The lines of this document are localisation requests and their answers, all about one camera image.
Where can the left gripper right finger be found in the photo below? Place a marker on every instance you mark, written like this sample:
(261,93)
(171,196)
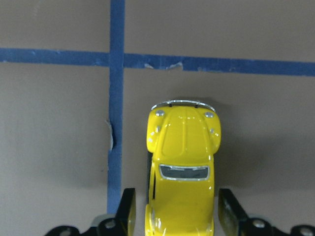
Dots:
(236,222)

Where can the yellow toy beetle car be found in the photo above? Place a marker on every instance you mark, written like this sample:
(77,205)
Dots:
(182,139)

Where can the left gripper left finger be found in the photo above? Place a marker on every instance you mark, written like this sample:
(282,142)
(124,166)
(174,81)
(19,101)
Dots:
(120,224)

